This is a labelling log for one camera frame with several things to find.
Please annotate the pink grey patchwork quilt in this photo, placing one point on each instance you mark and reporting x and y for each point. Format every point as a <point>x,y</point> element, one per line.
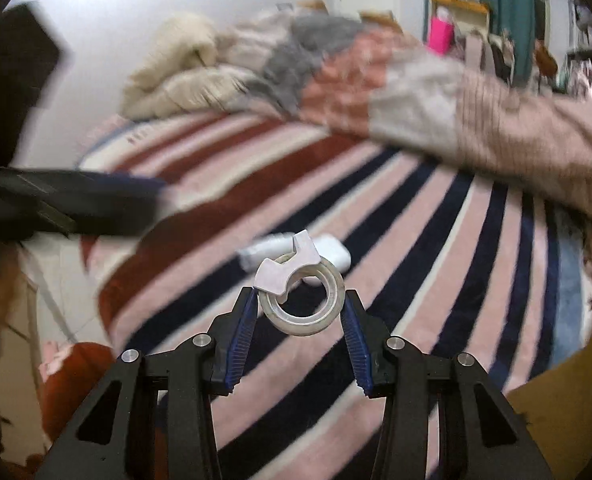
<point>425,90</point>

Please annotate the red cloth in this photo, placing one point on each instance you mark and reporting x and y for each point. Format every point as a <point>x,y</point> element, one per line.
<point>76,385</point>

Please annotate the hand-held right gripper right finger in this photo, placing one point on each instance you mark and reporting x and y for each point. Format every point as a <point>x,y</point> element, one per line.
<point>358,345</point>

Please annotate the striped fleece blanket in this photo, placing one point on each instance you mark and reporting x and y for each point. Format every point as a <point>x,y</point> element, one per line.
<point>425,260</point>

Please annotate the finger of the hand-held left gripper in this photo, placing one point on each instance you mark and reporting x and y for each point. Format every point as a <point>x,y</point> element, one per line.
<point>101,202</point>

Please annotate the small white bottle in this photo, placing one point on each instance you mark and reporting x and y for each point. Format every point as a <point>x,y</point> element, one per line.
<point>263,250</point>

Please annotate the pink bag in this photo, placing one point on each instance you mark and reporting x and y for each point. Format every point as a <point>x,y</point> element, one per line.
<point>439,35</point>

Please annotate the brown plush toy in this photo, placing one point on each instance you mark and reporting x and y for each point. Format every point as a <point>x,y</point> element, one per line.
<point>380,17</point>
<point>311,5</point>

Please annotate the cream fleece blanket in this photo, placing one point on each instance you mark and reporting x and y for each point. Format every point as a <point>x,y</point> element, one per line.
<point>181,45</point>

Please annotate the beige padded cover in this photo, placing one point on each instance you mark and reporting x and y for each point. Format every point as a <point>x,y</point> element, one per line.
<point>196,90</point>

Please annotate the clear tape roll with dispenser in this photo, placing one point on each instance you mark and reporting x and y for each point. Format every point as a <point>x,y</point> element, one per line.
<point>302,327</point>

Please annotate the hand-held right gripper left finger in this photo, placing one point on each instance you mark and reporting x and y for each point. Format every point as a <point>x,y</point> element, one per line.
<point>238,340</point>

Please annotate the white earbuds case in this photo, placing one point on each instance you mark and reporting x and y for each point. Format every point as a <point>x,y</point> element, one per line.
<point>336,255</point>

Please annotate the yellow shelf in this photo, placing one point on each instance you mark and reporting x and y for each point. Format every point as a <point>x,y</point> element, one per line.
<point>468,7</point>

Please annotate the brown cardboard box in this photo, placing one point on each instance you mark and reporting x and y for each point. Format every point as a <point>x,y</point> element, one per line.
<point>550,410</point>

